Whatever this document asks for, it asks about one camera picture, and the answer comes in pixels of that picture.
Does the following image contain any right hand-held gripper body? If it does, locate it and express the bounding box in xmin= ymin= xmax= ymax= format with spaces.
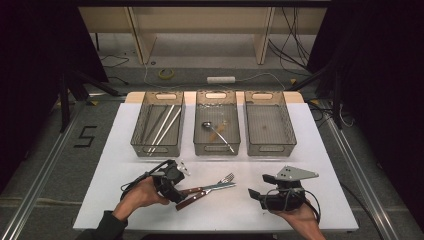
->
xmin=261 ymin=165 xmax=319 ymax=212

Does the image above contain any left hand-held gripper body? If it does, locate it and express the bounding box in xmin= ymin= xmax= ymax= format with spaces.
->
xmin=152 ymin=159 xmax=192 ymax=198

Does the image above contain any knife with wooden handle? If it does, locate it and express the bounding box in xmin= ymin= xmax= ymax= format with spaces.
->
xmin=175 ymin=182 xmax=237 ymax=212

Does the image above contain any fork with wooden handle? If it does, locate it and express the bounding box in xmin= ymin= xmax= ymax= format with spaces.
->
xmin=179 ymin=172 xmax=236 ymax=196

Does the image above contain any white chopstick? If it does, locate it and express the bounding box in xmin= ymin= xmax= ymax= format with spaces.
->
xmin=146 ymin=104 xmax=176 ymax=156
xmin=149 ymin=107 xmax=183 ymax=157

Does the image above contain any smoky clear plastic bin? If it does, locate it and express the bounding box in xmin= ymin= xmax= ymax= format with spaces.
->
xmin=130 ymin=91 xmax=186 ymax=158
xmin=243 ymin=90 xmax=298 ymax=157
xmin=193 ymin=90 xmax=242 ymax=157

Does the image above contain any metal spoon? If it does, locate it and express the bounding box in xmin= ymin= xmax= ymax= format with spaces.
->
xmin=201 ymin=121 xmax=236 ymax=154

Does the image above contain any person's right hand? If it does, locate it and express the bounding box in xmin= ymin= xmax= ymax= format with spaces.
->
xmin=275 ymin=199 xmax=323 ymax=235

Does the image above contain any person's left hand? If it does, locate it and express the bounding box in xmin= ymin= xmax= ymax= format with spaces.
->
xmin=113 ymin=176 xmax=171 ymax=221

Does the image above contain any black metal stand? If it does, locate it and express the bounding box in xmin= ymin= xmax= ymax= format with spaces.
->
xmin=58 ymin=71 xmax=121 ymax=133
xmin=289 ymin=63 xmax=344 ymax=129

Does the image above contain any yellow tape roll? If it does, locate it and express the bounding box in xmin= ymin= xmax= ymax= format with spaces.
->
xmin=158 ymin=68 xmax=175 ymax=81

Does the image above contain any white power strip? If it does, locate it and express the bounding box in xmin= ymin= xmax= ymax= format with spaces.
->
xmin=206 ymin=76 xmax=237 ymax=85

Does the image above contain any black curtain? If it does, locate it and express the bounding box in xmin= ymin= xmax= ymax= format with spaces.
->
xmin=0 ymin=0 xmax=108 ymax=194
xmin=306 ymin=0 xmax=424 ymax=231

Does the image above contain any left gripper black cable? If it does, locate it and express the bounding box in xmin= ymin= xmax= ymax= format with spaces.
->
xmin=119 ymin=159 xmax=171 ymax=201

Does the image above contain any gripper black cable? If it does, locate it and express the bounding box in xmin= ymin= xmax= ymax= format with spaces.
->
xmin=263 ymin=188 xmax=322 ymax=224
xmin=119 ymin=159 xmax=171 ymax=201

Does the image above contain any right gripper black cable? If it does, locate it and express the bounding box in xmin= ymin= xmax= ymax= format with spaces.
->
xmin=263 ymin=188 xmax=322 ymax=224

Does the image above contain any aluminium floor rail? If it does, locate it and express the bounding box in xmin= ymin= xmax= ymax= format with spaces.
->
xmin=0 ymin=99 xmax=88 ymax=240
xmin=321 ymin=103 xmax=401 ymax=240

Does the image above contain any white power cable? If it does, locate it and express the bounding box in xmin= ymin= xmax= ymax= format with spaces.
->
xmin=143 ymin=63 xmax=287 ymax=92

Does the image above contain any black cable bundle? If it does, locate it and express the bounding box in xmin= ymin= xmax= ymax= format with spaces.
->
xmin=268 ymin=7 xmax=313 ymax=73

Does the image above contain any light wooden desk frame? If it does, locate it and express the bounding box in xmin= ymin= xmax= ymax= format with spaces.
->
xmin=77 ymin=6 xmax=328 ymax=66

